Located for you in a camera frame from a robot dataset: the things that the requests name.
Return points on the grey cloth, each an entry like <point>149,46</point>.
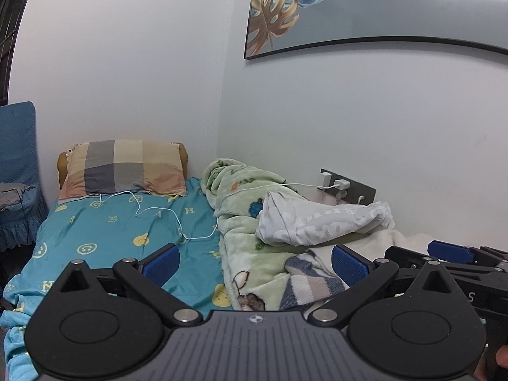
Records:
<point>12,194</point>

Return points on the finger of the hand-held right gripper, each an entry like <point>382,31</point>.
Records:
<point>448,251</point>
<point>405,256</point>

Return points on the dark window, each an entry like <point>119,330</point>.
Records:
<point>6,47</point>

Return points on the grey wall socket panel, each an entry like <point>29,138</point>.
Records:
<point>363,190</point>

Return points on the brown pillow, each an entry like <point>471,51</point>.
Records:
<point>62,166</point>

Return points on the green printed fleece blanket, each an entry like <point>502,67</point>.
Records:
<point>246,246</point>

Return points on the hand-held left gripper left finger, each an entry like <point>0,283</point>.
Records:
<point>162,264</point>

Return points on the white charger plug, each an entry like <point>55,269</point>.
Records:
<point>342,187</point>

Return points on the white patterned cloth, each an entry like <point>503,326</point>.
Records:
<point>317,222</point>

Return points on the blue covered chair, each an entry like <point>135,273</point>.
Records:
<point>18,147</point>

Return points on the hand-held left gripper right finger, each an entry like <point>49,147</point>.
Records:
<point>349,264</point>

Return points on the teal printed bed sheet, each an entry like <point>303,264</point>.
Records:
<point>99,230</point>

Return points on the person's right hand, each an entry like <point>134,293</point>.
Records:
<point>503,359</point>

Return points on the framed leaf wall picture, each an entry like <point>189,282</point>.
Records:
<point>357,8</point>

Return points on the checkered pillow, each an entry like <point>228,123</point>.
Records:
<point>119,166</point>

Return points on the striped cloth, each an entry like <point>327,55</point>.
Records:
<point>305,281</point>

